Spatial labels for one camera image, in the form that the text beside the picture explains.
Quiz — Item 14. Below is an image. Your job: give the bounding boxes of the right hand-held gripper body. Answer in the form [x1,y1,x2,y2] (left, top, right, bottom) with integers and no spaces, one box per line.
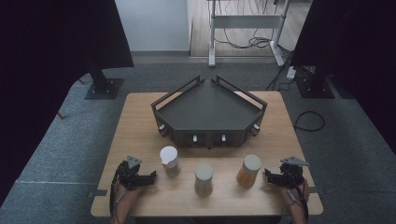
[278,156,310,190]

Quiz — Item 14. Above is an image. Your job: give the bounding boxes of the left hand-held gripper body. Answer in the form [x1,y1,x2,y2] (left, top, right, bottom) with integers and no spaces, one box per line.
[117,155,148,191]

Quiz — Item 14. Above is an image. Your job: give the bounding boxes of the wide jar with orange contents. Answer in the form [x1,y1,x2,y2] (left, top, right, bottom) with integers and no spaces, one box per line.
[235,154,263,189]

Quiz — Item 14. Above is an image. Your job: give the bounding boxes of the jar with white spouted lid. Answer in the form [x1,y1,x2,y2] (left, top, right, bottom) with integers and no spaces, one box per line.
[159,146,182,178]

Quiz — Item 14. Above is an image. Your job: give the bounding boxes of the slim jar with grey lid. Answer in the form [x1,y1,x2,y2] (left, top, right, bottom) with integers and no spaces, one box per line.
[193,163,215,198]

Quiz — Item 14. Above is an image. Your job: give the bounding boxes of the black corner shelf rack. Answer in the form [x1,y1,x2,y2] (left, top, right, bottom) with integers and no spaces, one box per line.
[150,74,269,149]

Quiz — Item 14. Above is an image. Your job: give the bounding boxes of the person's right hand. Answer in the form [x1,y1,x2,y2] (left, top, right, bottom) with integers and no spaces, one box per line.
[279,179,311,204]

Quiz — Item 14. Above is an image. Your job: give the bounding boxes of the person's left hand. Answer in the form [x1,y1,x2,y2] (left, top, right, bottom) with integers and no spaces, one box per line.
[113,181,148,204]

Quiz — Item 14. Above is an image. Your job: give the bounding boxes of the dark floor tape strip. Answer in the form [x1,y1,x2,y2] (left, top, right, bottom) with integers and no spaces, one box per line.
[87,189,108,199]

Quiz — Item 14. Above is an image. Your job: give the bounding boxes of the black metal stand base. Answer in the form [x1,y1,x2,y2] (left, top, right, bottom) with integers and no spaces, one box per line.
[84,65,125,101]
[294,64,336,100]

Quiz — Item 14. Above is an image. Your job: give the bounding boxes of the white power strip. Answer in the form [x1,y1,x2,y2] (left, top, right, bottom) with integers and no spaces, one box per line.
[286,65,298,80]

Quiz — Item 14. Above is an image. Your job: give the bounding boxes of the black curtain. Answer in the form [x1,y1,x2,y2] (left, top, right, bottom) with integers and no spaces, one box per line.
[290,0,396,154]
[0,0,135,207]

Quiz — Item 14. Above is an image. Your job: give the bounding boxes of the right hand-held gripper cable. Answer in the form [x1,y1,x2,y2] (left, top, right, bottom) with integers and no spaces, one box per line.
[293,181,310,224]

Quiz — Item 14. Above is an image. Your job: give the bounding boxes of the hand-held gripper cable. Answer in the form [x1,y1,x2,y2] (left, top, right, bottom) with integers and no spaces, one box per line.
[108,162,129,218]
[293,181,310,224]

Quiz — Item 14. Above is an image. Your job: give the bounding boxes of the left hand-held gripper cable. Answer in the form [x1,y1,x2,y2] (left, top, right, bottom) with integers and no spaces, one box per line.
[108,162,129,218]

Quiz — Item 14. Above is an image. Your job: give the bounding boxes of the looped black floor cable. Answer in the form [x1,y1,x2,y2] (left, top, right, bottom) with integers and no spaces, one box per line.
[293,110,326,133]

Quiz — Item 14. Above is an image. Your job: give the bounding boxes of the black power strip cable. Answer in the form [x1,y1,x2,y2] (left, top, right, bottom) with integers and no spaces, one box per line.
[265,57,292,91]

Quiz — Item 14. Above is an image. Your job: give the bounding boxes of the black cables under desk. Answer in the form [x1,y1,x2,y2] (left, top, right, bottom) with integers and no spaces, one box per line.
[214,0,294,58]

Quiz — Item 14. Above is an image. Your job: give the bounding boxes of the white desk frame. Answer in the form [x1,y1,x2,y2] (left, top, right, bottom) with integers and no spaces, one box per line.
[207,0,291,68]

